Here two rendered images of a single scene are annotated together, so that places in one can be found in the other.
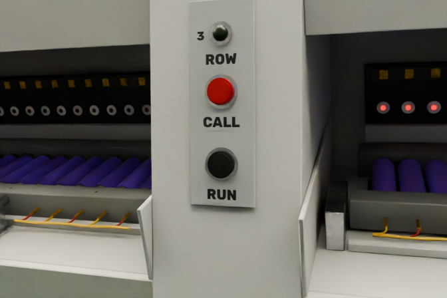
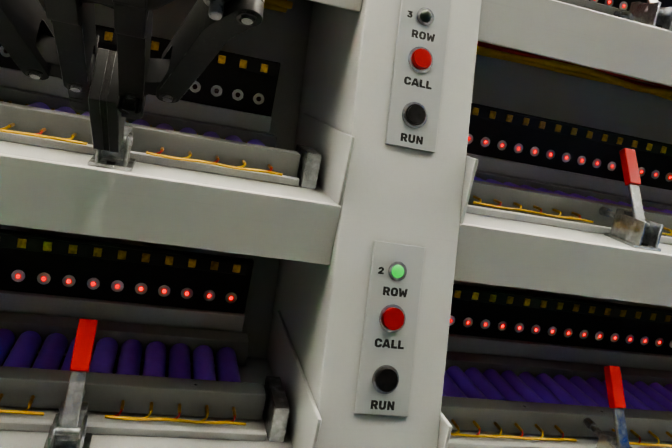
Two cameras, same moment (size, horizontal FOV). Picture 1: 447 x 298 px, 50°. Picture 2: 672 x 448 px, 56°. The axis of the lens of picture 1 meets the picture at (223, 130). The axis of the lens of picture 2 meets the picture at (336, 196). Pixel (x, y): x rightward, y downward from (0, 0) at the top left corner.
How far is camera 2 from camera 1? 34 cm
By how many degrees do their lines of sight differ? 34
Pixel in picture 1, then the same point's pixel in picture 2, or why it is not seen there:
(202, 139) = (401, 93)
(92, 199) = (233, 146)
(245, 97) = (437, 68)
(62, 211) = (191, 155)
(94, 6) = not seen: outside the picture
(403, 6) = (533, 36)
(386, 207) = (477, 186)
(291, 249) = (456, 187)
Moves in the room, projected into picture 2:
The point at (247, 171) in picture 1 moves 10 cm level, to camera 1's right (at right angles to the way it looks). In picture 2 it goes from (433, 124) to (521, 151)
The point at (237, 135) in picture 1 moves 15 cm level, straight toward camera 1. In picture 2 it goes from (429, 95) to (606, 50)
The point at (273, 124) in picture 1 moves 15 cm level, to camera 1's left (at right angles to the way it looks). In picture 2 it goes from (453, 93) to (283, 34)
